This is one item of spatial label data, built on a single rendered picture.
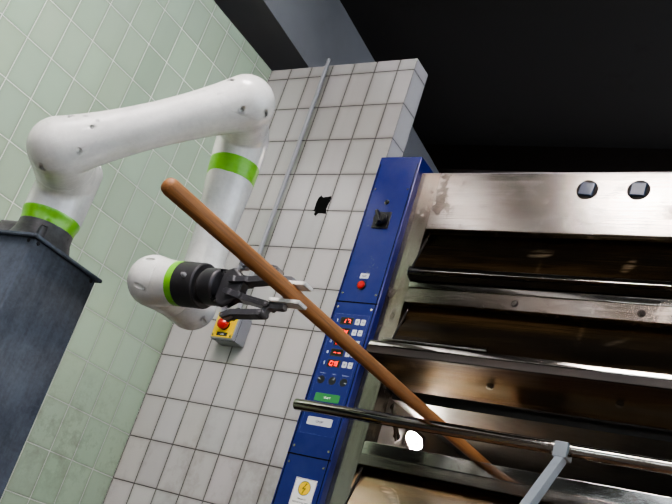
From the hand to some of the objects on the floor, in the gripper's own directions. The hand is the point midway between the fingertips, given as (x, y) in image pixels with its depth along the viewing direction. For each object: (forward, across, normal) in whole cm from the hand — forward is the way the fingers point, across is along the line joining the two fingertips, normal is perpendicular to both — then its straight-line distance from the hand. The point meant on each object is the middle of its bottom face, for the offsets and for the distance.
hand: (290, 294), depth 165 cm
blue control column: (-47, +120, -195) cm, 234 cm away
